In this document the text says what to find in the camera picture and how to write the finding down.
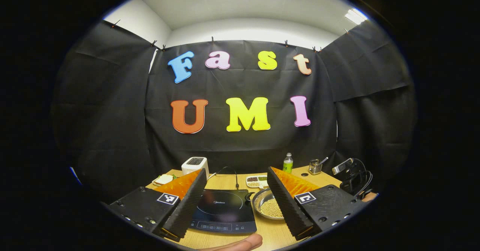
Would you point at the sandwich with lettuce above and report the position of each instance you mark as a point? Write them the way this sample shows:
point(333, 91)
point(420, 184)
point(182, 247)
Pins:
point(163, 179)

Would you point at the stainless steel pot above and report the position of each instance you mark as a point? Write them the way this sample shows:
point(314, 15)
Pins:
point(262, 200)

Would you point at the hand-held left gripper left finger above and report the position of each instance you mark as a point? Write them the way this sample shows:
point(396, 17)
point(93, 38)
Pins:
point(191, 206)

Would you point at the metal spoon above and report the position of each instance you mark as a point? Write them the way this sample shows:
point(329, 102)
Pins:
point(324, 160)

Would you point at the pile of yellow soybeans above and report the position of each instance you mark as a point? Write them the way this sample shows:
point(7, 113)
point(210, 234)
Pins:
point(272, 209)

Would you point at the small ceiling light panel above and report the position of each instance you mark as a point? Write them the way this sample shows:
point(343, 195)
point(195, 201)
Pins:
point(355, 16)

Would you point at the metal mesh utensil holder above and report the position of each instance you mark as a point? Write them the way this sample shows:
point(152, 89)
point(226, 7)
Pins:
point(315, 167)

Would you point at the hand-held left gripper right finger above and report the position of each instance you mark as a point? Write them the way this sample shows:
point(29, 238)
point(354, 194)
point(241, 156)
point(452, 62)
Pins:
point(288, 206)

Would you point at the small white tray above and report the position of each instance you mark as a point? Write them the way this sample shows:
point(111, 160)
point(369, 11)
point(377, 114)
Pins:
point(169, 184)

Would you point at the white divided dish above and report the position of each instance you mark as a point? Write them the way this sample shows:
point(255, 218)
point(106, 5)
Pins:
point(262, 184)

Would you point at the black backdrop cloth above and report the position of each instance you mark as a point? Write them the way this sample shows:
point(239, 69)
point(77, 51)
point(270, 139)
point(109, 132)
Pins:
point(243, 146)

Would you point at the row of small cloth clips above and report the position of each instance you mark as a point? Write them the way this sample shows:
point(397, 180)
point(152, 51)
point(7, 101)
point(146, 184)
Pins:
point(212, 39)

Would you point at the green label drink bottle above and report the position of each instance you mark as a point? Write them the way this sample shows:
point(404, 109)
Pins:
point(288, 165)

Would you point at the black induction cooktop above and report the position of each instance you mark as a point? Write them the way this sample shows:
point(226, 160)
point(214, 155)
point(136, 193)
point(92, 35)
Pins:
point(225, 206)

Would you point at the white toaster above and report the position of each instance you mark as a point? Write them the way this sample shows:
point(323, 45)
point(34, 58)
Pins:
point(195, 166)

